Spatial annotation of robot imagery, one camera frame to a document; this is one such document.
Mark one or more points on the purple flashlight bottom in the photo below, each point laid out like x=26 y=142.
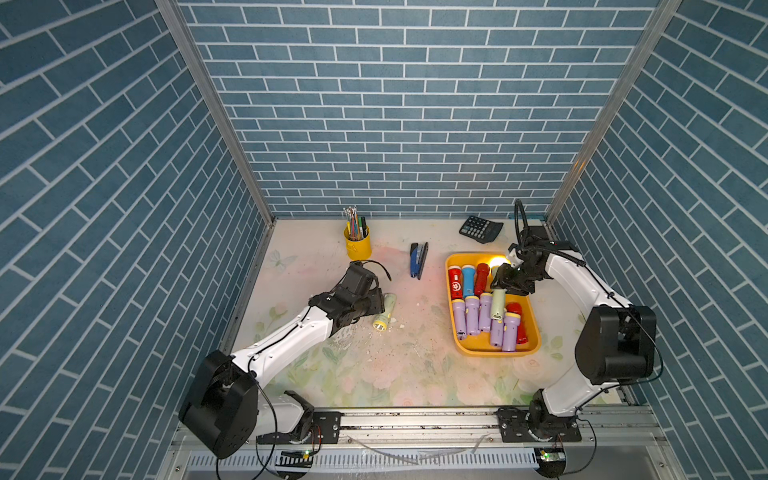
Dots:
x=459 y=316

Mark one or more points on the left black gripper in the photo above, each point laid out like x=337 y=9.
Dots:
x=376 y=301

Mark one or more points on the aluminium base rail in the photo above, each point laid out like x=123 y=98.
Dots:
x=603 y=442

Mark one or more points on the pens in cup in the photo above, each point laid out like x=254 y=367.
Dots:
x=356 y=224

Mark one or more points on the green flashlight slanted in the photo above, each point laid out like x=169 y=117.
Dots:
x=382 y=320

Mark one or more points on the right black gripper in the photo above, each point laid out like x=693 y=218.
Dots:
x=502 y=280

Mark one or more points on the blue black stapler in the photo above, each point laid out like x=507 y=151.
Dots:
x=418 y=255

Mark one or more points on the purple flashlight slanted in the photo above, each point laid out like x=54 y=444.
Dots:
x=472 y=303

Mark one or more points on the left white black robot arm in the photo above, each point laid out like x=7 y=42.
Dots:
x=226 y=404

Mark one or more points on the black calculator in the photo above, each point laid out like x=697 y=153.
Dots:
x=481 y=230

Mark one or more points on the yellow pen cup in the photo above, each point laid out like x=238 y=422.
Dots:
x=358 y=250

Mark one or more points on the yellow plastic storage tray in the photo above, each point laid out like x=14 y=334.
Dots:
x=529 y=340

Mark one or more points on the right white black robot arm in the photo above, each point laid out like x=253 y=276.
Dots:
x=616 y=345

